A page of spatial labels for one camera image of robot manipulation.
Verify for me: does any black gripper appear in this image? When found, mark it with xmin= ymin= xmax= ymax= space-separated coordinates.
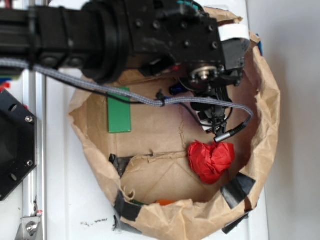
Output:
xmin=129 ymin=0 xmax=250 ymax=137

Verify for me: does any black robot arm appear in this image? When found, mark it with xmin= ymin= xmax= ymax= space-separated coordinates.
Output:
xmin=0 ymin=0 xmax=253 ymax=142

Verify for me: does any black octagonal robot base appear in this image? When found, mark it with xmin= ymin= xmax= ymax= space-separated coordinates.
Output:
xmin=0 ymin=89 xmax=37 ymax=201

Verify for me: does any blue tape strip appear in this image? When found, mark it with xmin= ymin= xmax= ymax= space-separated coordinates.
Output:
xmin=255 ymin=33 xmax=264 ymax=57

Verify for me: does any green rectangular block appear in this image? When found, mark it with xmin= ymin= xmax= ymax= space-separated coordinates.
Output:
xmin=107 ymin=93 xmax=132 ymax=134

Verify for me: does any brown paper bag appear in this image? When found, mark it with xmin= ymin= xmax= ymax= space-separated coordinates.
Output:
xmin=68 ymin=33 xmax=281 ymax=240

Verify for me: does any orange object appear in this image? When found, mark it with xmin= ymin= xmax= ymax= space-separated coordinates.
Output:
xmin=155 ymin=199 xmax=176 ymax=206

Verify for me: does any white plastic lid board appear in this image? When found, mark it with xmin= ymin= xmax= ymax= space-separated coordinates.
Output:
xmin=44 ymin=0 xmax=272 ymax=240

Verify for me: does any grey braided cable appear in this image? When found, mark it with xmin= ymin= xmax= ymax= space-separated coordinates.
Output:
xmin=0 ymin=57 xmax=255 ymax=143

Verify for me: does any aluminium rail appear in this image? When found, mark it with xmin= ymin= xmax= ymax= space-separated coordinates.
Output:
xmin=17 ymin=70 xmax=48 ymax=240

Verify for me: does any metal corner bracket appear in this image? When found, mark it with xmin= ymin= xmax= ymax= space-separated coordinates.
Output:
xmin=15 ymin=216 xmax=44 ymax=240

